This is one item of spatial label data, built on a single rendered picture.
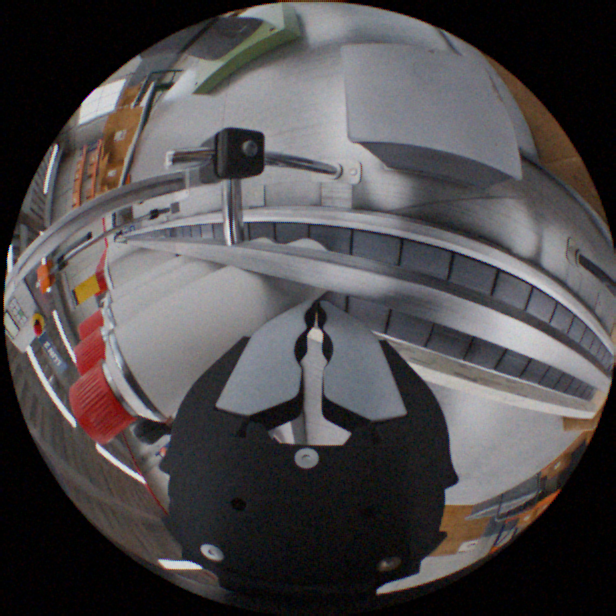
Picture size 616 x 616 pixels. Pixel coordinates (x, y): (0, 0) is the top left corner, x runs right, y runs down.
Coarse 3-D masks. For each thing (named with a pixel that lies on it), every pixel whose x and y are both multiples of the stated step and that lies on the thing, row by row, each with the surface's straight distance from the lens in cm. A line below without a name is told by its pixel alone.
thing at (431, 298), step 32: (192, 256) 16; (224, 256) 12; (256, 256) 10; (288, 256) 8; (320, 256) 8; (352, 256) 8; (352, 288) 7; (384, 288) 7; (416, 288) 7; (448, 288) 7; (448, 320) 7; (480, 320) 7; (512, 320) 8; (544, 352) 10; (576, 352) 12; (608, 384) 22
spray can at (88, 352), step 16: (256, 240) 20; (272, 240) 20; (176, 272) 15; (192, 272) 15; (208, 272) 15; (144, 288) 15; (160, 288) 14; (176, 288) 14; (112, 304) 15; (128, 304) 14; (144, 304) 14; (112, 320) 14; (96, 336) 15; (80, 352) 15; (96, 352) 15; (80, 368) 15
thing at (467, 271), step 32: (256, 224) 22; (288, 224) 19; (320, 224) 22; (384, 256) 15; (416, 256) 15; (448, 256) 15; (480, 288) 16; (512, 288) 17; (384, 320) 17; (416, 320) 17; (544, 320) 20; (576, 320) 23; (448, 352) 18; (480, 352) 19; (512, 352) 20; (608, 352) 38; (544, 384) 26; (576, 384) 32
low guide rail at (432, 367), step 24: (312, 336) 17; (408, 360) 15; (432, 360) 16; (456, 360) 17; (456, 384) 16; (480, 384) 16; (504, 384) 18; (528, 384) 21; (528, 408) 21; (552, 408) 24; (576, 408) 31
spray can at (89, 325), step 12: (168, 264) 20; (180, 264) 20; (144, 276) 19; (156, 276) 19; (120, 288) 19; (132, 288) 19; (108, 300) 19; (96, 312) 20; (84, 324) 20; (96, 324) 20; (84, 336) 20
